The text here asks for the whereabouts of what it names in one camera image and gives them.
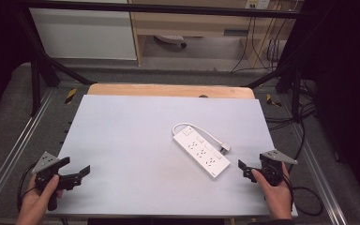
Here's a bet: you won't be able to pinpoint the person's right hand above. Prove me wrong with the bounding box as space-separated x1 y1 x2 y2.
251 162 293 220

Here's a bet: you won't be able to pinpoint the white power strip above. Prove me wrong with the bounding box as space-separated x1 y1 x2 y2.
172 126 232 180

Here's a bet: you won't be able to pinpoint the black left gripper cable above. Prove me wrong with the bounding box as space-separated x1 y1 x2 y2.
16 163 38 214

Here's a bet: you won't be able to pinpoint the black curtain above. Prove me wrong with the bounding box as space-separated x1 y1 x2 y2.
0 0 32 126
293 0 360 214

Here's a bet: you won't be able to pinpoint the grey device under desk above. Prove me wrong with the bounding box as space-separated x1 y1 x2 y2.
154 34 188 50

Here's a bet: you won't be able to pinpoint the person's left hand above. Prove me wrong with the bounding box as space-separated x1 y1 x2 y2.
16 173 65 220

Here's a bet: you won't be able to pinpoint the light wooden board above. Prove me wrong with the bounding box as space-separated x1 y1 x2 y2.
86 82 256 100

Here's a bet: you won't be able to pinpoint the bundle of hanging cables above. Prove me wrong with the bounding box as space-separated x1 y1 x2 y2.
230 13 296 73

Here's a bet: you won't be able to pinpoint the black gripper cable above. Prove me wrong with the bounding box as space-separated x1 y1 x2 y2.
16 163 38 214
279 170 324 218

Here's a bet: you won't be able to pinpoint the white power strip cable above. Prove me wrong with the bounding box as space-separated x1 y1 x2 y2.
172 122 233 155

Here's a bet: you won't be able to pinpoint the white wall outlet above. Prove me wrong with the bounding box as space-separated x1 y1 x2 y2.
245 0 272 10

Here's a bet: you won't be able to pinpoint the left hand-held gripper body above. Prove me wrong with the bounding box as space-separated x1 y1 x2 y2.
32 151 64 212

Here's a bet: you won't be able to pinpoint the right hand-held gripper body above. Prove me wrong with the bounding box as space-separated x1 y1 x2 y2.
258 149 298 188

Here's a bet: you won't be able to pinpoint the black metal crossbar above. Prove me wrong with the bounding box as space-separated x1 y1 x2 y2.
18 0 303 20

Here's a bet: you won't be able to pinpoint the white cabinet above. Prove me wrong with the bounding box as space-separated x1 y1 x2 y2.
29 7 138 61

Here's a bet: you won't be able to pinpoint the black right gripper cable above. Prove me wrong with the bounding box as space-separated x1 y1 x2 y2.
279 170 324 218

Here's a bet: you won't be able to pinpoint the black floor cables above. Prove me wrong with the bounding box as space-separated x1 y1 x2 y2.
264 78 318 163

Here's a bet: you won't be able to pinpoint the aluminium rail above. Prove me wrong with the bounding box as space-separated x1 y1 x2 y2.
0 88 56 214
292 123 349 225

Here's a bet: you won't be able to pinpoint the yellow black tape marker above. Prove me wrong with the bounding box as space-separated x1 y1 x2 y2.
265 93 283 108
64 87 78 105

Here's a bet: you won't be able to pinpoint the black metal stand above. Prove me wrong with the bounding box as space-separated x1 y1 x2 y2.
246 59 305 124
13 4 97 117

